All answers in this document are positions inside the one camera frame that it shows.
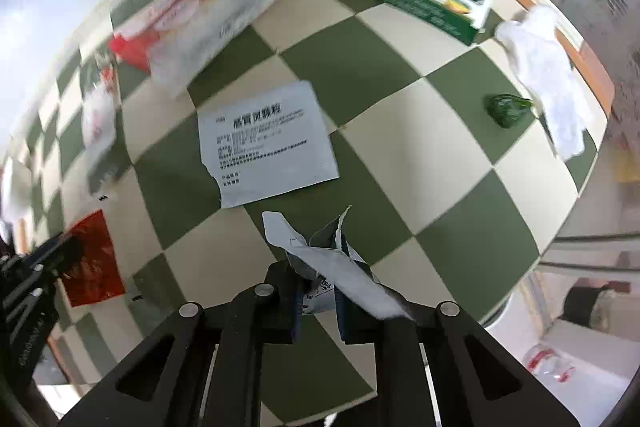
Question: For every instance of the green candy wrapper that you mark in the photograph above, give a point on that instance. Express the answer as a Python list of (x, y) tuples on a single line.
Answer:
[(506, 108)]

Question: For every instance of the white crumpled tissue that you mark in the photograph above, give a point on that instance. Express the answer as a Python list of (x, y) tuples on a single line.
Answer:
[(547, 77)]

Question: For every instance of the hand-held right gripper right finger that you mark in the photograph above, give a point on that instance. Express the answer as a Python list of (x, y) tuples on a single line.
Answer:
[(346, 318)]

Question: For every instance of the grey printed sachet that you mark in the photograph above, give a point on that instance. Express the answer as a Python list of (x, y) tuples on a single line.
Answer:
[(270, 147)]

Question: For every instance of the black bag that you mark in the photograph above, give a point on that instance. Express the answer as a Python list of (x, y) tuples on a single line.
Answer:
[(587, 304)]

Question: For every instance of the clear plastic bag red print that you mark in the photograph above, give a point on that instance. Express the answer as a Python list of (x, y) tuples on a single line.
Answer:
[(200, 24)]

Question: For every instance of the red foil wrapper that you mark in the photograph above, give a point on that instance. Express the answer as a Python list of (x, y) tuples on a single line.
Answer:
[(95, 264)]

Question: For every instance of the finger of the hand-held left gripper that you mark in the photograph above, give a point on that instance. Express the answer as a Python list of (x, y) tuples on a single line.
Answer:
[(45, 257)]

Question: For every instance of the torn white paper packet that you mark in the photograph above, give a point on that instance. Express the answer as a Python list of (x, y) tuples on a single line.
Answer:
[(330, 264)]

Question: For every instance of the crumpled clear plastic wrapper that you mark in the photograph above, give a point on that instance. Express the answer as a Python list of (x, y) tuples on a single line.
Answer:
[(100, 122)]

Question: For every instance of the green white checkered tablecloth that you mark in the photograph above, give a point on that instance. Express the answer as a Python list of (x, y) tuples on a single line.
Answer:
[(410, 187)]

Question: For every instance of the green and white carton box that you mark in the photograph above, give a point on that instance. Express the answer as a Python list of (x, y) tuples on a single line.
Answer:
[(434, 2)]

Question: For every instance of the clear plastic bottle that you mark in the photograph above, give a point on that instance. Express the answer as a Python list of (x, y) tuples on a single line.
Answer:
[(549, 362)]

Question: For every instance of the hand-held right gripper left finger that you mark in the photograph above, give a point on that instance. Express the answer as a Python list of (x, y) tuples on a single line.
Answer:
[(296, 309)]

